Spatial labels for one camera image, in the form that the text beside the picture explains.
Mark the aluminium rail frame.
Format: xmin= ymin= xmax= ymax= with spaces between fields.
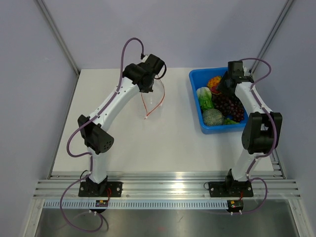
xmin=33 ymin=170 xmax=301 ymax=199

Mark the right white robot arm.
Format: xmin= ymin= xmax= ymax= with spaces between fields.
xmin=210 ymin=60 xmax=282 ymax=197

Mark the green cabbage toy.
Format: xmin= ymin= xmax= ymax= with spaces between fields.
xmin=196 ymin=87 xmax=214 ymax=112

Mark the clear zip bag orange zipper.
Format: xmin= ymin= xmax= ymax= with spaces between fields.
xmin=141 ymin=79 xmax=165 ymax=119

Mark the small green grape bunch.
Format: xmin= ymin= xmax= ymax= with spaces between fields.
xmin=224 ymin=118 xmax=239 ymax=125

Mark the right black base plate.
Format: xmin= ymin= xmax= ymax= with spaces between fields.
xmin=207 ymin=181 xmax=254 ymax=198

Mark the white slotted cable duct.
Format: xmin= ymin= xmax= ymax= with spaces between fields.
xmin=43 ymin=199 xmax=228 ymax=210

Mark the green cantaloupe melon toy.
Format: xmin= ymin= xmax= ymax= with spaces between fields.
xmin=202 ymin=109 xmax=225 ymax=126

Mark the orange toy pineapple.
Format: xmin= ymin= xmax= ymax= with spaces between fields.
xmin=207 ymin=76 xmax=222 ymax=90

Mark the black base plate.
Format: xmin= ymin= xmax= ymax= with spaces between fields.
xmin=78 ymin=181 xmax=123 ymax=198
xmin=207 ymin=181 xmax=254 ymax=198

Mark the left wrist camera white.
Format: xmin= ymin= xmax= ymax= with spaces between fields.
xmin=140 ymin=54 xmax=149 ymax=60

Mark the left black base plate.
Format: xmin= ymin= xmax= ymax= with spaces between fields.
xmin=78 ymin=181 xmax=123 ymax=198

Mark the dark purple grape bunch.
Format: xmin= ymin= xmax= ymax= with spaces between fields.
xmin=212 ymin=94 xmax=245 ymax=122

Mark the red grape bunch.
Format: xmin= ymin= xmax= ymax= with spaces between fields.
xmin=211 ymin=87 xmax=221 ymax=95

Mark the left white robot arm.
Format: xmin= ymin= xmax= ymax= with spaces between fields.
xmin=78 ymin=54 xmax=166 ymax=198

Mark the blue plastic bin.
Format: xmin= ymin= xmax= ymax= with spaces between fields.
xmin=189 ymin=67 xmax=248 ymax=134

